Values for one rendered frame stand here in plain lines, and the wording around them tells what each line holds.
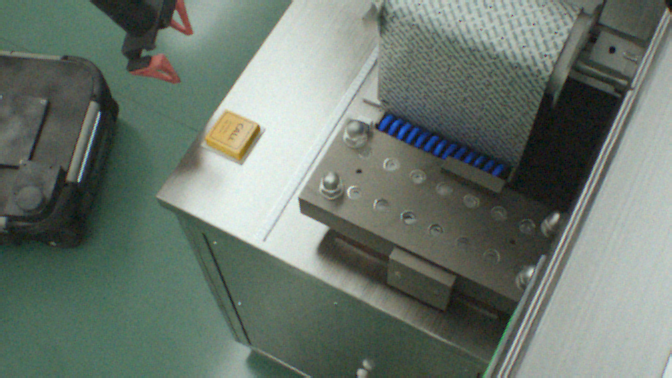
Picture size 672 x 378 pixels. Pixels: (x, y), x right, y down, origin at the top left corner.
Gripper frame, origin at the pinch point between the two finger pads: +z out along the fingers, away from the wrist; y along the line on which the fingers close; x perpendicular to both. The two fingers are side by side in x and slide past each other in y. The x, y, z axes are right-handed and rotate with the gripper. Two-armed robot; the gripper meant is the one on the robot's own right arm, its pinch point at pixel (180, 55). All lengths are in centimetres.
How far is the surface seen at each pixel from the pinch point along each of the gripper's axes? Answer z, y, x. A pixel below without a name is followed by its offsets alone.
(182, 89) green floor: 74, 59, 81
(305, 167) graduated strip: 23.3, -10.4, -11.4
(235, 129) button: 14.9, -5.8, -1.4
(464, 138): 22.9, -10.2, -40.8
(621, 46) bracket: 10, -9, -68
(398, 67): 7.9, -6.1, -36.7
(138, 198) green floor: 72, 21, 85
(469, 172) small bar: 24, -16, -42
